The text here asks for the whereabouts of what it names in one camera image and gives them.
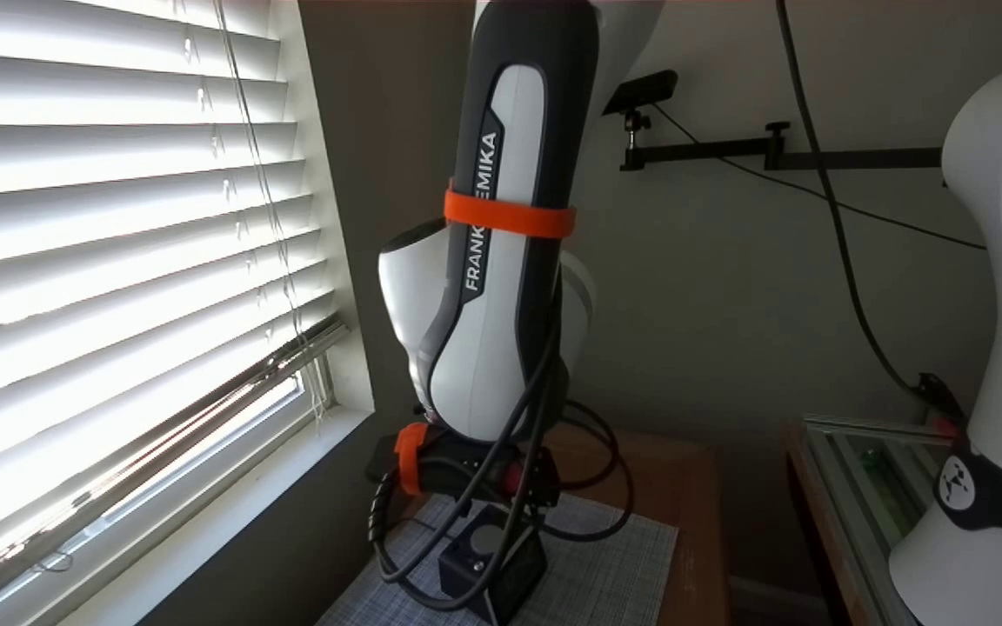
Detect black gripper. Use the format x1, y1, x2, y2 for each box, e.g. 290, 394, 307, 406
408, 463, 551, 616

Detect grey woven placemat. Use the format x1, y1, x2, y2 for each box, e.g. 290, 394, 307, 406
312, 490, 684, 626

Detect wooden table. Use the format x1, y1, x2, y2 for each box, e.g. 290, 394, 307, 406
312, 421, 725, 626

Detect glass topped side table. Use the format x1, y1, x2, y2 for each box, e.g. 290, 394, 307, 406
781, 410, 972, 626

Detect red and black plug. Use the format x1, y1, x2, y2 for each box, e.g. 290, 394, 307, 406
911, 368, 973, 451

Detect white window blinds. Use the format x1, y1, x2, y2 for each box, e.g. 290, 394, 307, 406
0, 0, 347, 560

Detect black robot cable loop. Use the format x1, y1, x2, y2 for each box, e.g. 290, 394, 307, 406
366, 343, 639, 616

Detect white window sill frame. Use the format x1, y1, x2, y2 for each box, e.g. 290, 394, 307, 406
0, 346, 380, 626

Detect orange strap on forearm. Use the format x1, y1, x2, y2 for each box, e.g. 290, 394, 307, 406
441, 185, 582, 244

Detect black wall camera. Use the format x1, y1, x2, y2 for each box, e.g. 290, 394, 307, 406
601, 65, 681, 120

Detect thin black hanging cable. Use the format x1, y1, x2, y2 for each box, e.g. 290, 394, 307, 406
769, 0, 958, 410

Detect black strap with white logo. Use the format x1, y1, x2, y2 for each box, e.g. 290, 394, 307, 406
931, 449, 1002, 557

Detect thin black camera cable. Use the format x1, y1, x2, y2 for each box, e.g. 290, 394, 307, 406
648, 103, 988, 253

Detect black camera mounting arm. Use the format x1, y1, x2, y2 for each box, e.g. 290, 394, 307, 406
618, 110, 945, 177

